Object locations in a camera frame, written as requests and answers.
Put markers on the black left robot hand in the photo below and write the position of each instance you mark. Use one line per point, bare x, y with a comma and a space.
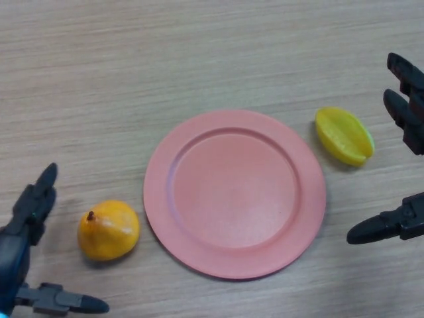
20, 232

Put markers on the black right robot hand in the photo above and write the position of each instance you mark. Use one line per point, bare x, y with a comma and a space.
405, 102

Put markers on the yellow pear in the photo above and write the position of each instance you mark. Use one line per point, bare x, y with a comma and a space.
107, 232

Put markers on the pink round plate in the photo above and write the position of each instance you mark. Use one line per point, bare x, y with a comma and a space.
234, 195

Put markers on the yellow starfruit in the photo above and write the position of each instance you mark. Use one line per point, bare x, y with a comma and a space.
344, 136

